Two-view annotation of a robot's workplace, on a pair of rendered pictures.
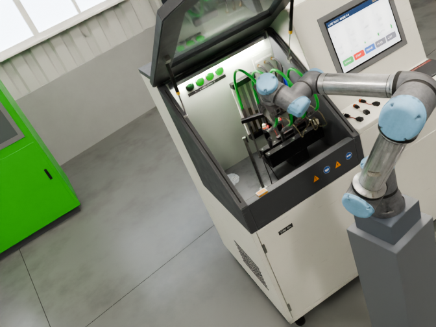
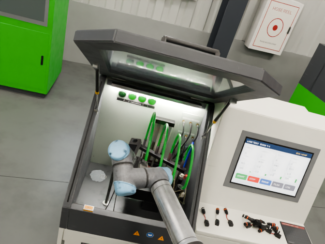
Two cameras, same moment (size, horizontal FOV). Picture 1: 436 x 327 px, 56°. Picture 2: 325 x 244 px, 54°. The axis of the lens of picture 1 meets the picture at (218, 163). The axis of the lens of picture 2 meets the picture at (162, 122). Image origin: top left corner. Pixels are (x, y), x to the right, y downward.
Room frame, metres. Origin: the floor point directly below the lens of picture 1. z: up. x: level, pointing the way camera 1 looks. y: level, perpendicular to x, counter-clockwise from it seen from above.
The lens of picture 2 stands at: (0.42, -0.50, 2.23)
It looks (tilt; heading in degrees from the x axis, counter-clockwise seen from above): 30 degrees down; 7
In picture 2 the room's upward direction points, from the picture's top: 17 degrees clockwise
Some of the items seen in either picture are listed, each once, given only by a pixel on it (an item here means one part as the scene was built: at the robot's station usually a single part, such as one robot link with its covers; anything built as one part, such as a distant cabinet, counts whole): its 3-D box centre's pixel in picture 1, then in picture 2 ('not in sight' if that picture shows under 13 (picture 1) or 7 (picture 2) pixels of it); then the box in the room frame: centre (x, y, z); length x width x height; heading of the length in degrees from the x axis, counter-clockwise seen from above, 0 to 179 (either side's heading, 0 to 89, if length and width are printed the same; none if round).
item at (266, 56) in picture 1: (270, 78); (185, 136); (2.14, -0.46, 1.20); 0.13 x 0.03 x 0.31; 104
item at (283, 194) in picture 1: (303, 181); (127, 227); (1.59, -0.34, 0.87); 0.62 x 0.04 x 0.16; 104
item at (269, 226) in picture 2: not in sight; (261, 224); (1.86, -1.04, 1.01); 0.23 x 0.11 x 0.06; 104
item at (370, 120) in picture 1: (395, 93); (253, 228); (1.85, -1.00, 0.96); 0.70 x 0.22 x 0.03; 104
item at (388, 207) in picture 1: (383, 195); not in sight; (1.21, -0.54, 0.95); 0.15 x 0.15 x 0.10
